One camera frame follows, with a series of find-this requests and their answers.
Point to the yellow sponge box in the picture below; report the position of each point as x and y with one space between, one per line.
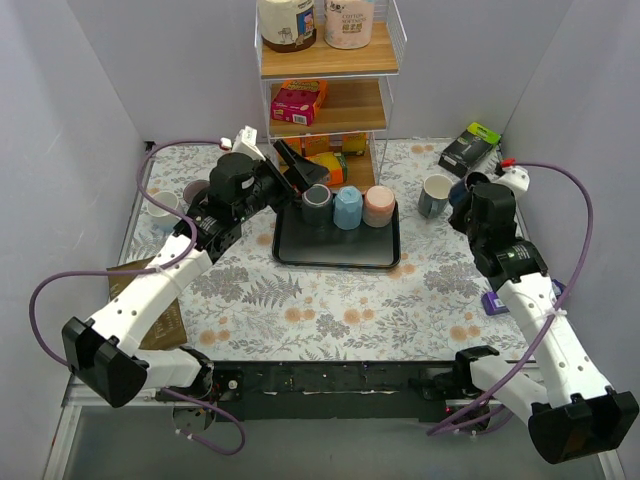
314 145
295 143
354 143

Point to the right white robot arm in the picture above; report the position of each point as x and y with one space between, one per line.
574 411

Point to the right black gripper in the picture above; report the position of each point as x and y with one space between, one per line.
461 215

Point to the yellow sponge box middle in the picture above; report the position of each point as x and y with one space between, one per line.
314 145

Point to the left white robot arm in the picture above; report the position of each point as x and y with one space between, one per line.
105 352

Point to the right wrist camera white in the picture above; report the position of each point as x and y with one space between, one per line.
514 177

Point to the pink mug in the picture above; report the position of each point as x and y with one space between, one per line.
379 204

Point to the lavender purple mug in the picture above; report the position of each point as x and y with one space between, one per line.
195 192

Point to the floral table mat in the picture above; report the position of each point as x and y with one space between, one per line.
249 307

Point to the black serving tray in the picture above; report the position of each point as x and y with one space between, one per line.
297 243

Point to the pink orange sponge box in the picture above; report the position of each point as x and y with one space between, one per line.
298 101

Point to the black green razor box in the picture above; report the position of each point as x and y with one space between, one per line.
468 149

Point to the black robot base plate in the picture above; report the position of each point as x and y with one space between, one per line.
422 390

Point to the navy blue mug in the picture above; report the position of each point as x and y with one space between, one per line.
463 186

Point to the yellow sponge box left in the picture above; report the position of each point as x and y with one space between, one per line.
295 143

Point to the purple white box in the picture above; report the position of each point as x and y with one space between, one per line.
493 306

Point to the pink cotton tissue roll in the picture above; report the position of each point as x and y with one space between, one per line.
348 24

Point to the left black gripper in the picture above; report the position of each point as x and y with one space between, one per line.
281 172

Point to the white and blue mug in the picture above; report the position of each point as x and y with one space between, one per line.
160 217

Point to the dark grey mug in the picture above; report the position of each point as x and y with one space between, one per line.
317 205

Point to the yellow sponge box right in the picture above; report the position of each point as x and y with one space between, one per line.
354 143

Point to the brown cartoon paper roll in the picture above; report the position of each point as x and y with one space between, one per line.
287 26

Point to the light blue faceted mug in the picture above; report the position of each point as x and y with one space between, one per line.
348 205

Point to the orange green sponge pack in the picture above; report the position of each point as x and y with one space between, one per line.
337 167

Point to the brown paper bag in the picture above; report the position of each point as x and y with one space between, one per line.
167 332

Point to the slate blue mug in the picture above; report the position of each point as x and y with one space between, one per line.
434 195

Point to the white wire wooden shelf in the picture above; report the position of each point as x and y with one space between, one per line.
361 89

